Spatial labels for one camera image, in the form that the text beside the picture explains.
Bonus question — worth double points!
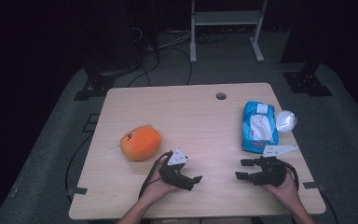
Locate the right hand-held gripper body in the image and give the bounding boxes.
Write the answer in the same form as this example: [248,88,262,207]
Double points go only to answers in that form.
[252,145,298,188]

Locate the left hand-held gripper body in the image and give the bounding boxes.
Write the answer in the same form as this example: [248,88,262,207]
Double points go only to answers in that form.
[158,147,197,191]

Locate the white wet wipe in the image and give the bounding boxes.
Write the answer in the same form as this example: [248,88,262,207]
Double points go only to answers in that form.
[249,114,275,143]

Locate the orange plush toy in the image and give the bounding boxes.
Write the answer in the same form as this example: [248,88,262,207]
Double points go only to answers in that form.
[119,123,163,162]

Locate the blue wet wipe pack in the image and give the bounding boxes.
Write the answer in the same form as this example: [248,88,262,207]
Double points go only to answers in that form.
[241,100,280,154]

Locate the person's left hand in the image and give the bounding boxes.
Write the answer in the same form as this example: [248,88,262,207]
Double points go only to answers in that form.
[141,161,181,203]

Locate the person's right hand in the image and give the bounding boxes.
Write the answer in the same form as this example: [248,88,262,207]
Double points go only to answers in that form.
[262,169,299,203]

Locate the black tape strip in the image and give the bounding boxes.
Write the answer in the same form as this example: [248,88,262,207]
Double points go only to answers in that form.
[302,181,325,190]
[67,187,89,196]

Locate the white round plastic object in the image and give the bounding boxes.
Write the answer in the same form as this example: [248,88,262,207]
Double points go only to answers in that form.
[275,109,298,133]

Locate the black stand base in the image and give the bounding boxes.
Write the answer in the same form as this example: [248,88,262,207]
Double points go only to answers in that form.
[73,59,138,102]
[282,62,334,97]

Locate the left hand-held gripper cable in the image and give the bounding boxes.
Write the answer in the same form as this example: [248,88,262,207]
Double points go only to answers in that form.
[138,150,173,200]

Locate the hand-held gripper cable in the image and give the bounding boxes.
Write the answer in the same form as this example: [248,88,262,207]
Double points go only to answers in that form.
[138,150,173,200]
[281,161,300,191]

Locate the right hand-held gripper cable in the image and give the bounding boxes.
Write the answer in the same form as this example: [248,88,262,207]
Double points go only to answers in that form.
[281,161,300,191]

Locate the black floor cable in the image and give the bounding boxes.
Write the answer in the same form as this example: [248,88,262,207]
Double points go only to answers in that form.
[126,52,162,89]
[162,46,194,86]

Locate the white floor cables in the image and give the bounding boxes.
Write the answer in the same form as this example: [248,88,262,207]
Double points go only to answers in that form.
[159,29,197,50]

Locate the white metal stand frame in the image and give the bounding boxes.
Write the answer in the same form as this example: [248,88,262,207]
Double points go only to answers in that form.
[189,0,269,64]

